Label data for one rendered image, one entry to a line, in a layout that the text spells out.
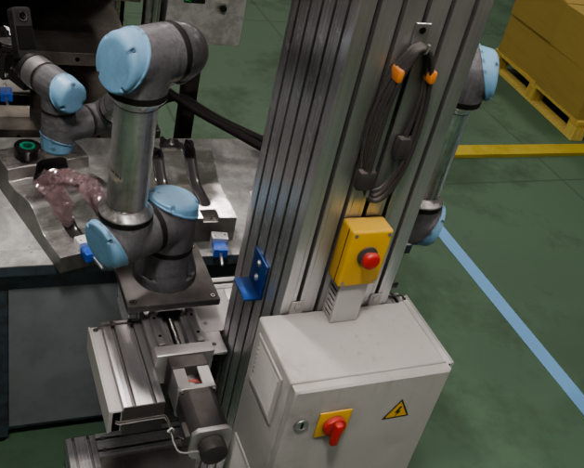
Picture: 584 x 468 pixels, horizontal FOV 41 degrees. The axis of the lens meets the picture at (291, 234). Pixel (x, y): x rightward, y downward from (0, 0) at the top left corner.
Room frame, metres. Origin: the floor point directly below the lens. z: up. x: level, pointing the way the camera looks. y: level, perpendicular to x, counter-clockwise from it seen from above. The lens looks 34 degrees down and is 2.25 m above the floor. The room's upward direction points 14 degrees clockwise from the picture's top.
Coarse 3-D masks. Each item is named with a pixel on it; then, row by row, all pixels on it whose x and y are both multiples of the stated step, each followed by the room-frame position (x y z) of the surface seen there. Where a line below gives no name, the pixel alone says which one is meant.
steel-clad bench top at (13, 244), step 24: (0, 144) 2.21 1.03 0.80; (96, 144) 2.36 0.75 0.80; (216, 144) 2.57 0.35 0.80; (240, 144) 2.62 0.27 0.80; (96, 168) 2.21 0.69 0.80; (216, 168) 2.40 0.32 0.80; (240, 168) 2.44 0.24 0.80; (0, 192) 1.95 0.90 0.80; (240, 192) 2.28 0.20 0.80; (0, 216) 1.83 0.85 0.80; (240, 216) 2.14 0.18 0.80; (0, 240) 1.72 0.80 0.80; (24, 240) 1.75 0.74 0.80; (240, 240) 2.01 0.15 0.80; (0, 264) 1.63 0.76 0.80; (24, 264) 1.65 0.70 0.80; (48, 264) 1.68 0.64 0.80
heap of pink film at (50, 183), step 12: (36, 180) 1.95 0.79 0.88; (48, 180) 1.93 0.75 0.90; (60, 180) 1.95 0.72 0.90; (72, 180) 1.97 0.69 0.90; (84, 180) 1.95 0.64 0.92; (96, 180) 1.95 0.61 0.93; (48, 192) 1.85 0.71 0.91; (60, 192) 1.87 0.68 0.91; (84, 192) 1.91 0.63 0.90; (96, 192) 1.92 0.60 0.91; (60, 204) 1.83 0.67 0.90; (72, 204) 1.85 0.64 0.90; (96, 204) 1.88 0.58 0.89; (60, 216) 1.80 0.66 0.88; (72, 216) 1.82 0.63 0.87
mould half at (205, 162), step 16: (208, 144) 2.32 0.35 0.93; (176, 160) 2.19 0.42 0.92; (208, 160) 2.24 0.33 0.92; (176, 176) 2.14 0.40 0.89; (208, 176) 2.19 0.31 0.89; (192, 192) 2.08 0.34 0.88; (208, 192) 2.10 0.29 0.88; (224, 192) 2.13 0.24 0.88; (208, 208) 2.01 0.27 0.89; (224, 208) 2.03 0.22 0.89; (208, 224) 1.96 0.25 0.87; (224, 224) 1.98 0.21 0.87; (208, 240) 1.96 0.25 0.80
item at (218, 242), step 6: (216, 234) 1.94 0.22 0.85; (222, 234) 1.94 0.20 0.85; (210, 240) 1.93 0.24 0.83; (216, 240) 1.92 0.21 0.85; (222, 240) 1.92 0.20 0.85; (210, 246) 1.92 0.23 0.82; (216, 246) 1.89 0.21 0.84; (222, 246) 1.90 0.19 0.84; (210, 252) 1.91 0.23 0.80; (216, 252) 1.88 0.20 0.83; (222, 252) 1.88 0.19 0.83; (222, 258) 1.86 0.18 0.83; (222, 264) 1.83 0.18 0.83
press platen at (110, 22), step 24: (0, 0) 2.82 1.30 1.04; (24, 0) 2.88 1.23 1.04; (48, 0) 2.93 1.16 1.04; (72, 0) 3.00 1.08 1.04; (96, 0) 3.06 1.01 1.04; (0, 24) 2.61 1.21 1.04; (48, 24) 2.71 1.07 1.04; (72, 24) 2.76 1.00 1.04; (96, 24) 2.82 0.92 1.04; (120, 24) 2.88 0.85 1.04; (48, 48) 2.51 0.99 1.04; (72, 48) 2.56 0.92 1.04; (96, 48) 2.61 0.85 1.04
